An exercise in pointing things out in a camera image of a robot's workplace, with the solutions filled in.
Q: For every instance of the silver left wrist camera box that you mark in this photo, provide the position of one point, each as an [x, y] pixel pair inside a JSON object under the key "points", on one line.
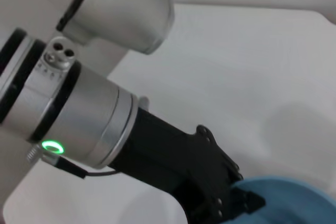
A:
{"points": [[126, 11]]}

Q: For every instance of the blue bowl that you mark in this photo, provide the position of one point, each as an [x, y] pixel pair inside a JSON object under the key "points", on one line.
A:
{"points": [[288, 203]]}

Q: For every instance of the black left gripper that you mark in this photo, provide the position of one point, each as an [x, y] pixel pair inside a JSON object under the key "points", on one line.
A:
{"points": [[183, 161]]}

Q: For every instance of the small silver plug fitting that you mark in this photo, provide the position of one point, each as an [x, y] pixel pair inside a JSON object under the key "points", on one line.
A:
{"points": [[144, 102]]}

